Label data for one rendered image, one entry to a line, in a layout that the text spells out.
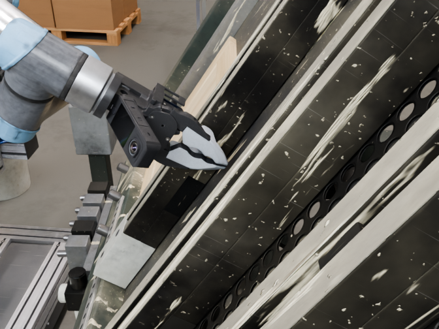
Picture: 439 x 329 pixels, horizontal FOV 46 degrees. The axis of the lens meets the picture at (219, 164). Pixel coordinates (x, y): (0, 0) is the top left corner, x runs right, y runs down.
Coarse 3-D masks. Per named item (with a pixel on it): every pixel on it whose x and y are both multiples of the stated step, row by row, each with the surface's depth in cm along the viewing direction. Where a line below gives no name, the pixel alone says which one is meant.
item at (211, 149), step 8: (208, 128) 81; (184, 136) 75; (192, 136) 75; (200, 136) 75; (192, 144) 76; (200, 144) 76; (208, 144) 76; (216, 144) 77; (208, 152) 77; (216, 152) 77; (216, 160) 77; (224, 160) 78
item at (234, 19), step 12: (240, 0) 125; (252, 0) 125; (228, 12) 130; (240, 12) 126; (228, 24) 128; (240, 24) 128; (216, 36) 130; (228, 36) 130; (204, 48) 135; (216, 48) 131; (204, 60) 133; (192, 72) 135; (204, 72) 135; (180, 84) 141; (192, 84) 137
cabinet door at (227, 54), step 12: (228, 48) 118; (216, 60) 124; (228, 60) 112; (216, 72) 117; (204, 84) 124; (216, 84) 111; (192, 96) 129; (204, 96) 117; (192, 108) 123; (180, 132) 122; (156, 168) 126; (144, 180) 130
